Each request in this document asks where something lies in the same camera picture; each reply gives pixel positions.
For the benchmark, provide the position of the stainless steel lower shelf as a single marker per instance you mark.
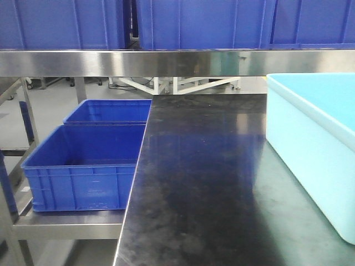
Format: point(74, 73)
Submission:
point(70, 225)

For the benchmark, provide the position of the steel shelf upright post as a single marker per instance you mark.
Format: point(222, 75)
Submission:
point(28, 116)

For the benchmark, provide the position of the upper middle blue crate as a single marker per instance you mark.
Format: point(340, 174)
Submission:
point(199, 25)

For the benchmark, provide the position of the blue crate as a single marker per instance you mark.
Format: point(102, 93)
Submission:
point(313, 25)
point(57, 25)
point(199, 25)

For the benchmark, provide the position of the light blue plastic tub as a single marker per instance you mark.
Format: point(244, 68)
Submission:
point(310, 124)

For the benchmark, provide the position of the blue crate shelf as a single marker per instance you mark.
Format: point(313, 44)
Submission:
point(110, 112)
point(84, 168)

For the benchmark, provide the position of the far blue crate lower shelf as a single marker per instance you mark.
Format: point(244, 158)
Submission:
point(110, 112)

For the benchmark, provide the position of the near blue crate lower shelf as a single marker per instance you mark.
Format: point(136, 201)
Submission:
point(84, 168)

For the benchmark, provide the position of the upper left blue crate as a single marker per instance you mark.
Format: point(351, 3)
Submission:
point(57, 25)

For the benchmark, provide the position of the upper right blue crate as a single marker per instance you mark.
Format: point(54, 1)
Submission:
point(313, 25)

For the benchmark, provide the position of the stainless steel upper shelf beam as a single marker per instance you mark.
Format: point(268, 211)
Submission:
point(179, 63)

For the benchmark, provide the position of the white metal frame background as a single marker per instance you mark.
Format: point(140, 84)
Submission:
point(171, 85)

